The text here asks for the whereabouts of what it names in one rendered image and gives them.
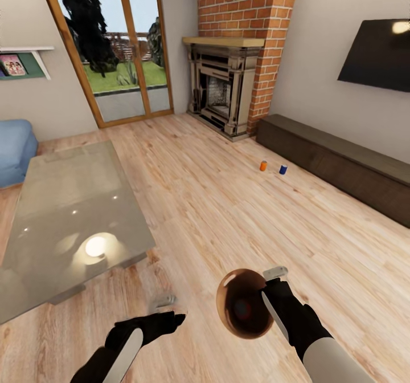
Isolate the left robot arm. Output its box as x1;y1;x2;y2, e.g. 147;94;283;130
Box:
71;294;186;383

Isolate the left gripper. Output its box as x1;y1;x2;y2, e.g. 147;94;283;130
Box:
145;311;186;341

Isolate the trash can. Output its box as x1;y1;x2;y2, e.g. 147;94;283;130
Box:
216;268;274;340

